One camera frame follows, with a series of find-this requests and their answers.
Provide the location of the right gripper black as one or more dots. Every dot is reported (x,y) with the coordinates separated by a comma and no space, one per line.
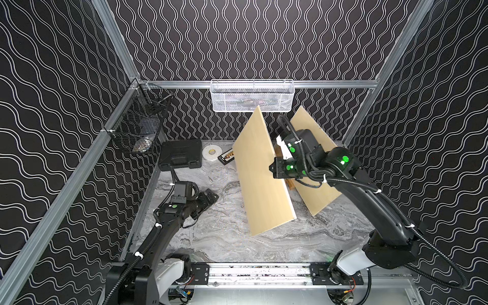
(277,168)

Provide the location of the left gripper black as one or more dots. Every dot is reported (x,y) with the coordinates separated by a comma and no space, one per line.
(202,198)

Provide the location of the large wooden easel frame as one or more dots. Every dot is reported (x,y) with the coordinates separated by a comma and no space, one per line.
(288,181)

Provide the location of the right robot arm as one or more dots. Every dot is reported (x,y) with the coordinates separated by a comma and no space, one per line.
(390,244)

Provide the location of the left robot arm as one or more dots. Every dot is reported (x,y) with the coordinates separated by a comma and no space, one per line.
(142,278)

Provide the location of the white tape roll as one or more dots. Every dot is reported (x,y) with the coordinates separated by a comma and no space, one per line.
(211,152)

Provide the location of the black plastic tool case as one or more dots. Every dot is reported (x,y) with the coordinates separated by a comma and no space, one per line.
(180,154)

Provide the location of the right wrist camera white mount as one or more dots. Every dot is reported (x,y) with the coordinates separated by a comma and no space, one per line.
(286,153)

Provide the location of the black charger board with cable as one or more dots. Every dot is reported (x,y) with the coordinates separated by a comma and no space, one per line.
(227,157)

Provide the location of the white wire mesh basket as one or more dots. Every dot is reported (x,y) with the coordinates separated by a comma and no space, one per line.
(243,96)

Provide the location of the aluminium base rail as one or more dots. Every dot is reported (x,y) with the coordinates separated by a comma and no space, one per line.
(270,275)

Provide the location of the black wire basket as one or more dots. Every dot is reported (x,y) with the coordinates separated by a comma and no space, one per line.
(137,130)

